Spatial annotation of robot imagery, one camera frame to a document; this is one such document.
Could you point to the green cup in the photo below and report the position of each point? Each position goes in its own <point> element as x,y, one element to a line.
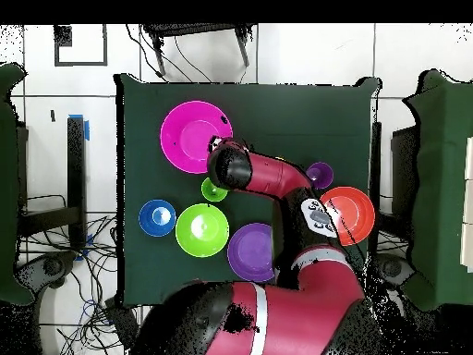
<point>212,192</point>

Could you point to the pink bowl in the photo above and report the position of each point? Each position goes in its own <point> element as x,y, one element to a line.
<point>188,137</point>

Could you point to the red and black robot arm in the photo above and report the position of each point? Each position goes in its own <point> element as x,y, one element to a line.
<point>295,318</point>

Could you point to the green bowl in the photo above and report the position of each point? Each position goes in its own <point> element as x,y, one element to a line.
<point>201,229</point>

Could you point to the purple bowl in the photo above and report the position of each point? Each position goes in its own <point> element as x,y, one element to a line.
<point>249,255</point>

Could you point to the blue bowl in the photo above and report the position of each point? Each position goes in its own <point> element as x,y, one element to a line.
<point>157,218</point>

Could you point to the purple cup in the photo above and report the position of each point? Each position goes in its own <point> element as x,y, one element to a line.
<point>321,175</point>

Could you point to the large orange bowl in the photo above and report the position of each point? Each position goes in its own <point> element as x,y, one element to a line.
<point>354,214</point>

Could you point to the dark green tablecloth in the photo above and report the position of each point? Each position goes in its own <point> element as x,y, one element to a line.
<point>147,111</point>

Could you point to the blue tape strip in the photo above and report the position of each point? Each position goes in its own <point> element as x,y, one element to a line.
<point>87,131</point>

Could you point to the black power brick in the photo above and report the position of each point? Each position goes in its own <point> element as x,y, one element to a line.
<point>123,325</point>

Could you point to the black metal stool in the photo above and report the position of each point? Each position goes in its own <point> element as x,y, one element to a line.
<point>184,29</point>

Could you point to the black cross beam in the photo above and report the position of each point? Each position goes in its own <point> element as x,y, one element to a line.
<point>48,221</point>

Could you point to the green side table cloth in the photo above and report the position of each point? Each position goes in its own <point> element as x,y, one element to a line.
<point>443,185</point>
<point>7,185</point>

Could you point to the white boxes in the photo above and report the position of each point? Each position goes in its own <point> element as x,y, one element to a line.
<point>467,203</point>

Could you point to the black upright post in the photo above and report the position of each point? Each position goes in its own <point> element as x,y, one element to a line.
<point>75,166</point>

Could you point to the black pedestal foot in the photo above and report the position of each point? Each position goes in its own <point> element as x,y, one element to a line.
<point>393,268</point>
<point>51,266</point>

